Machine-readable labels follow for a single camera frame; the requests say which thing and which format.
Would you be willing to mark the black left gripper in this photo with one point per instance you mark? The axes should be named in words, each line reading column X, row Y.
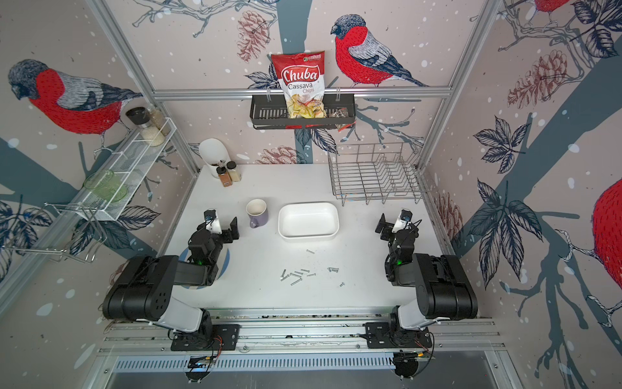
column 234, row 233

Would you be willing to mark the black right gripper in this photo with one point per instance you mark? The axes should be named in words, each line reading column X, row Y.
column 387, row 228

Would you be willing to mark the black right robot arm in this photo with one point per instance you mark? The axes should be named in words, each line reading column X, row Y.
column 441, row 286

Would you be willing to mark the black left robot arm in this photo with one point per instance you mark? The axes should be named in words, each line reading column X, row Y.
column 144, row 290

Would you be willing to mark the white storage box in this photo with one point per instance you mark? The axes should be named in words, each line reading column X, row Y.
column 308, row 222

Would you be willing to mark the purple mug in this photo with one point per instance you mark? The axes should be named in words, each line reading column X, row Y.
column 257, row 212

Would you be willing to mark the blue striped plate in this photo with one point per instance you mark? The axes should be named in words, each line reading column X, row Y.
column 224, row 260

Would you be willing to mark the orange spice bottle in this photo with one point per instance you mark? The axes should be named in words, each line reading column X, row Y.
column 224, row 176

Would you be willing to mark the metal dish rack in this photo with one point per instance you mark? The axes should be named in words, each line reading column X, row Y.
column 375, row 172

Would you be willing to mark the yellow spice bottle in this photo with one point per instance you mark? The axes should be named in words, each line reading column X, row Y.
column 233, row 171

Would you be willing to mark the white utensil holder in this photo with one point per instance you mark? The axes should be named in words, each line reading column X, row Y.
column 212, row 152

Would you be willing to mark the black lid spice jar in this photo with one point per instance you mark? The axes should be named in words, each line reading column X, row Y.
column 149, row 132

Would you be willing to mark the green glass bowl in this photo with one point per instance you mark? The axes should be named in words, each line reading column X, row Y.
column 107, row 185

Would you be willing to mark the red Chuba chips bag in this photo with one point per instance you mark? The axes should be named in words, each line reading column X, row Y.
column 301, row 77

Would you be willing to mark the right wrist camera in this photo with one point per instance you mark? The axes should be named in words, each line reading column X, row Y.
column 403, row 221

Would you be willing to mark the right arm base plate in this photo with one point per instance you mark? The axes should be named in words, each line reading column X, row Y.
column 381, row 335

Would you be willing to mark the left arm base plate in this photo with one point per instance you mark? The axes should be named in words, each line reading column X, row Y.
column 223, row 337

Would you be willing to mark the black wire basket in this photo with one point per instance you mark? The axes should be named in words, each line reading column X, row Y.
column 276, row 113

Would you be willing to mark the white wire wall shelf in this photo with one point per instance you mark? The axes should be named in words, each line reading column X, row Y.
column 132, row 162

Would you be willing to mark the metal wire hanger rack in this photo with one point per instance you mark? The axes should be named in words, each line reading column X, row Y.
column 55, row 231

